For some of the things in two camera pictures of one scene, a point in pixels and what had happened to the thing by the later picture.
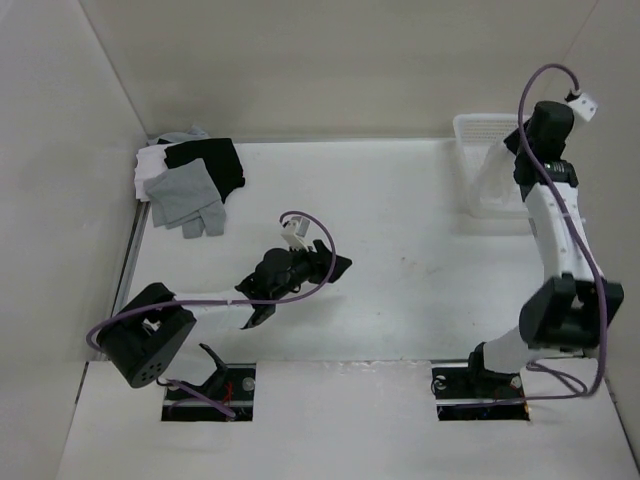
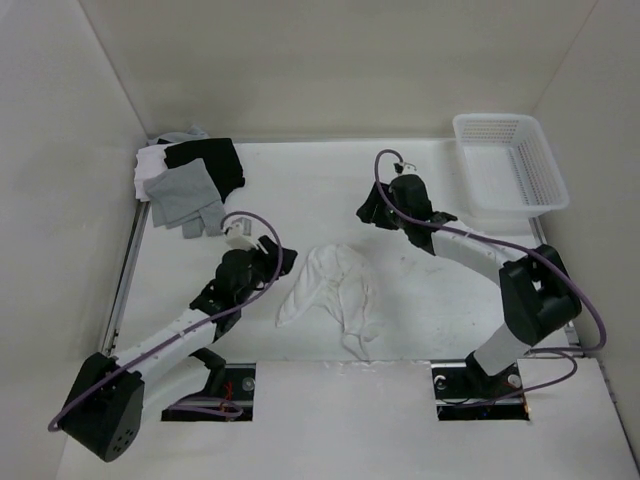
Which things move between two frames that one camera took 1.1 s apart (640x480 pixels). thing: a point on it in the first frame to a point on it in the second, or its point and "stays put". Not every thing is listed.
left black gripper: x=320 y=261 to x=270 y=257
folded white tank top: x=150 y=161 stays put
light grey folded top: x=193 y=133 stays put
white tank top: x=497 y=187 to x=334 y=276
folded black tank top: x=220 y=156 stays put
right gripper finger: x=513 y=141 to x=377 y=211
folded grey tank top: x=187 y=196 stays put
